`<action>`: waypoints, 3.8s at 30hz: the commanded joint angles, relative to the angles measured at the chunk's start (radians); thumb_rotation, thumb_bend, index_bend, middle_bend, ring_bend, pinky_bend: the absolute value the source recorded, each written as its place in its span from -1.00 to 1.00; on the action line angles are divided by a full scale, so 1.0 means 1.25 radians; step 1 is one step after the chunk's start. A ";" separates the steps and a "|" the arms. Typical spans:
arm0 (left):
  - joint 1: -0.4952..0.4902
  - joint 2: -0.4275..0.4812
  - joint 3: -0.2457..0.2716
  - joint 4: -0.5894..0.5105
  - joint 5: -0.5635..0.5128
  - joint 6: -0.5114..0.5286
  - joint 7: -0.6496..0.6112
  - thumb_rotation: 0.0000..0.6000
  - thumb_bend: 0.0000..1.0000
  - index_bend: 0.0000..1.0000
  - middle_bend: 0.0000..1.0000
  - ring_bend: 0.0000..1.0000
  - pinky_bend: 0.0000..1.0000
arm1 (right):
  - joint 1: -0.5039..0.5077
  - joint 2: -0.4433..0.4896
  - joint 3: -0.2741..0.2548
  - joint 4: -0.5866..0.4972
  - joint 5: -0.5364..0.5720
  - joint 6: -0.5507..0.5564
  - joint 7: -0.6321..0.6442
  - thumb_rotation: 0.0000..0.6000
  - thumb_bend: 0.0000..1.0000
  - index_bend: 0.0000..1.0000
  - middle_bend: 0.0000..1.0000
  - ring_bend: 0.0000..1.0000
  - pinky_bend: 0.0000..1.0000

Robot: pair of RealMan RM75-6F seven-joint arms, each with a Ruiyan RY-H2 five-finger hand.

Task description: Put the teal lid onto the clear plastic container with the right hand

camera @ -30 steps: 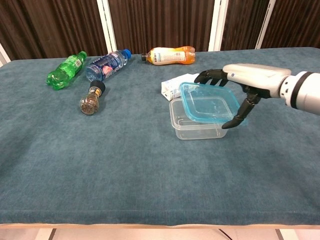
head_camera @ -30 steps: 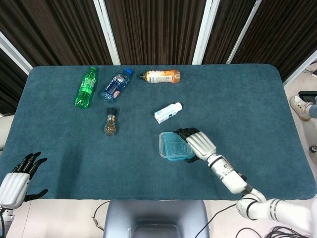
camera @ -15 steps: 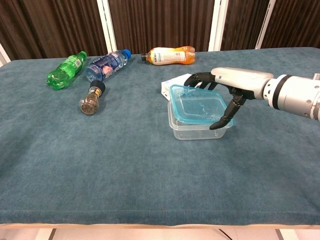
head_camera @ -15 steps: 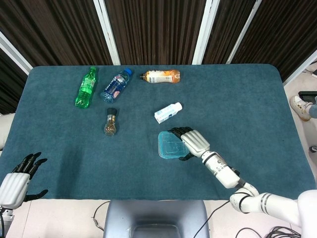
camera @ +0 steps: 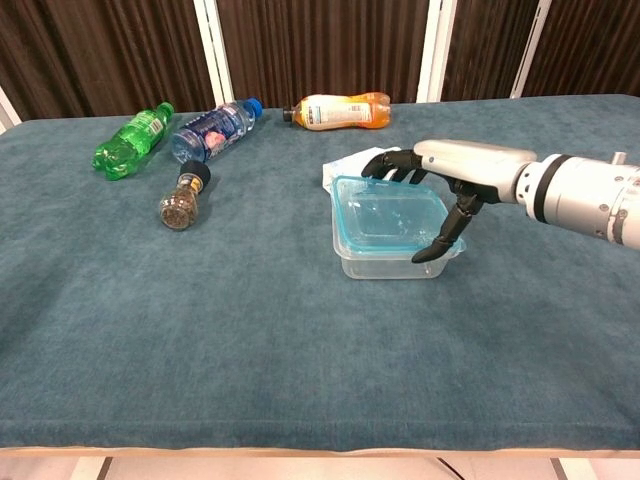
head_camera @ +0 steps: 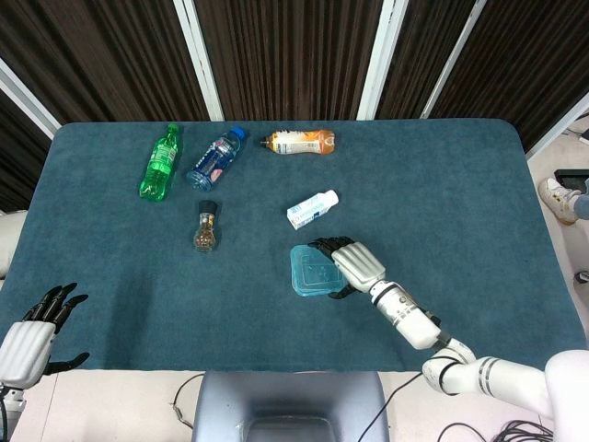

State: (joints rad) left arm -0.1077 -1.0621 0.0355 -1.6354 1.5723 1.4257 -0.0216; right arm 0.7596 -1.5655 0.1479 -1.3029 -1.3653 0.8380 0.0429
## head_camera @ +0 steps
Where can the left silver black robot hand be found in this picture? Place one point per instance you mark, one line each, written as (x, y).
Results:
(23, 350)

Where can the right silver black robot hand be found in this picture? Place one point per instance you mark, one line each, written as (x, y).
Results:
(359, 267)

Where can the teal plastic tray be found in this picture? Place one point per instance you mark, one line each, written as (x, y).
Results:
(308, 271)

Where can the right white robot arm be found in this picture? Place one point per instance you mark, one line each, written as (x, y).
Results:
(414, 322)

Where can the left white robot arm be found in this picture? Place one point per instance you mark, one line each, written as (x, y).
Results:
(9, 244)

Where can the small white milk bottle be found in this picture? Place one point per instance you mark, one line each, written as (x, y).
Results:
(308, 212)

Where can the teal velvet tablecloth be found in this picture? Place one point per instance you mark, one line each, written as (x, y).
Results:
(138, 276)

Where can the orange drink bottle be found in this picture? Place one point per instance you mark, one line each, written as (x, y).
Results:
(299, 143)

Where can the grey robot torso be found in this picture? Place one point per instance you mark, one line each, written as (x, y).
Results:
(290, 391)

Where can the glass pepper grinder black cap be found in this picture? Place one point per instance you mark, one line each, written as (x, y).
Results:
(204, 237)

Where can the blue capped water bottle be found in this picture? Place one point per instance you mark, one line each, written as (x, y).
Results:
(211, 161)

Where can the dark brown pleated curtain panel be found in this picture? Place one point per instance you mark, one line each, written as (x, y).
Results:
(101, 60)
(529, 55)
(290, 55)
(423, 46)
(16, 152)

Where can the white sneaker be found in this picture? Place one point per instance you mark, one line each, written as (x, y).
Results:
(557, 198)

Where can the green plastic soda bottle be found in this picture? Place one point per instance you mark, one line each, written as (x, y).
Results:
(158, 170)

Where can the dark shoe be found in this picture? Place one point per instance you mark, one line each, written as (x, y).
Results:
(583, 277)

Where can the black flat device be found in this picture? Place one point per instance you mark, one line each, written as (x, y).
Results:
(573, 179)

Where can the blue jeans leg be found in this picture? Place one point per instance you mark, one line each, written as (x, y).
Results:
(582, 205)

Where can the white partition frame post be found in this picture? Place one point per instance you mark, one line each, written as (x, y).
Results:
(559, 126)
(200, 60)
(27, 100)
(453, 60)
(380, 60)

